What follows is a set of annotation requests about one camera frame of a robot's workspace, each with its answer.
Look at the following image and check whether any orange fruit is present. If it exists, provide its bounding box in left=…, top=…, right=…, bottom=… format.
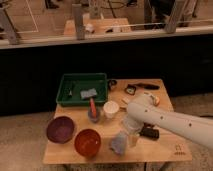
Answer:
left=153, top=96, right=160, bottom=106

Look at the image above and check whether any purple bowl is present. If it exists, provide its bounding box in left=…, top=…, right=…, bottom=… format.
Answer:
left=46, top=116, right=75, bottom=144

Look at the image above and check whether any grey sponge block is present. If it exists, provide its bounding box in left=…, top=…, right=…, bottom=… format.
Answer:
left=80, top=88, right=97, bottom=100

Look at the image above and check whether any grey-blue towel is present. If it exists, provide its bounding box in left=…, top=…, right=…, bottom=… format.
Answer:
left=109, top=131, right=127, bottom=155

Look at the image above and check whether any white paper cup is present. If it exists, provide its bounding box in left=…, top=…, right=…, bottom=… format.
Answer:
left=103, top=101, right=119, bottom=119

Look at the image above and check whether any green plastic tray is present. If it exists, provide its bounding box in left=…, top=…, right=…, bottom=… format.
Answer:
left=56, top=73, right=108, bottom=107

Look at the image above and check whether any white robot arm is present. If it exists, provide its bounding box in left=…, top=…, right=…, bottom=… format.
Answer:
left=123, top=93, right=213, bottom=149

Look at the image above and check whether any dark object in tray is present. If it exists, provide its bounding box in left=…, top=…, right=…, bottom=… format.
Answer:
left=65, top=83, right=73, bottom=97

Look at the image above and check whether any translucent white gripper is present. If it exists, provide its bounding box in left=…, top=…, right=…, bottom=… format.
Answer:
left=122, top=116, right=144, bottom=147

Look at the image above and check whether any small dark metal cup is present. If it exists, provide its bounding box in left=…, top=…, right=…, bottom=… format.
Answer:
left=108, top=79, right=117, bottom=90

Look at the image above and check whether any orange-red bowl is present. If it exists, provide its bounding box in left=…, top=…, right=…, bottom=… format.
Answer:
left=74, top=129, right=101, bottom=158

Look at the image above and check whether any background wooden table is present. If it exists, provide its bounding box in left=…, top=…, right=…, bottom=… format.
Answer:
left=64, top=18, right=131, bottom=36

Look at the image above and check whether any dark bunch of grapes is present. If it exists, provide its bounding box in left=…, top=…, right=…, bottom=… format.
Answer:
left=144, top=123, right=154, bottom=128

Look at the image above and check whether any black rectangular case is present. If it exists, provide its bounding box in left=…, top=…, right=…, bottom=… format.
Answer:
left=140, top=127, right=159, bottom=139

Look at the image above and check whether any yellow banana piece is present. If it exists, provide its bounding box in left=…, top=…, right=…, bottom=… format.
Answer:
left=120, top=97, right=130, bottom=109

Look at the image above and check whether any red-handled tool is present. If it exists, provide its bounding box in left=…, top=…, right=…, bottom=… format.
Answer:
left=90, top=98, right=97, bottom=118

